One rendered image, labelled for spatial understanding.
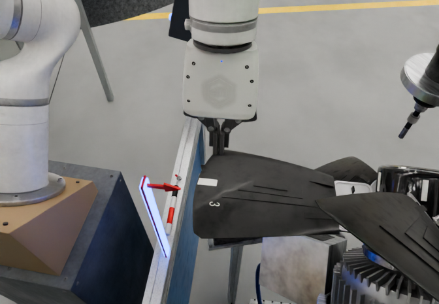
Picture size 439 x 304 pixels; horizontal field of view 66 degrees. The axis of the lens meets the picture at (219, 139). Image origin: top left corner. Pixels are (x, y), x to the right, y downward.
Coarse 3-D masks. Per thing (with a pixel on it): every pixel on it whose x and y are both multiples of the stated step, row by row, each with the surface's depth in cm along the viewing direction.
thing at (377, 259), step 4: (364, 244) 58; (364, 248) 56; (368, 248) 55; (364, 252) 55; (368, 252) 54; (372, 252) 53; (368, 256) 54; (372, 256) 53; (376, 256) 52; (372, 260) 53; (376, 260) 52; (380, 260) 51; (384, 260) 51; (380, 264) 51; (384, 264) 51; (388, 264) 50; (388, 268) 50; (392, 268) 50
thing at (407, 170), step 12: (384, 168) 53; (396, 168) 52; (408, 168) 58; (420, 168) 58; (384, 180) 53; (396, 180) 51; (408, 180) 50; (420, 180) 49; (432, 180) 48; (396, 192) 51; (420, 192) 49; (432, 192) 48; (420, 204) 49; (432, 204) 48; (432, 216) 48
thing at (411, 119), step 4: (412, 112) 38; (416, 112) 37; (420, 112) 37; (408, 116) 38; (412, 116) 38; (416, 116) 37; (420, 116) 38; (408, 120) 38; (412, 120) 38; (416, 120) 38; (408, 124) 39; (412, 124) 39; (404, 128) 39; (408, 128) 39; (400, 132) 40; (404, 132) 40; (400, 136) 40
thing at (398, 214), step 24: (384, 192) 38; (336, 216) 27; (360, 216) 29; (384, 216) 31; (408, 216) 35; (360, 240) 26; (384, 240) 27; (408, 240) 29; (432, 240) 32; (408, 264) 25; (432, 264) 27; (432, 288) 24
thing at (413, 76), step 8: (416, 56) 35; (424, 56) 35; (432, 56) 35; (408, 64) 34; (416, 64) 34; (424, 64) 34; (400, 72) 35; (408, 72) 33; (416, 72) 33; (424, 72) 33; (408, 80) 33; (416, 80) 33; (424, 80) 33; (408, 88) 33; (416, 88) 32; (424, 88) 32; (432, 88) 32; (416, 96) 33; (424, 96) 32; (432, 96) 31; (432, 104) 32
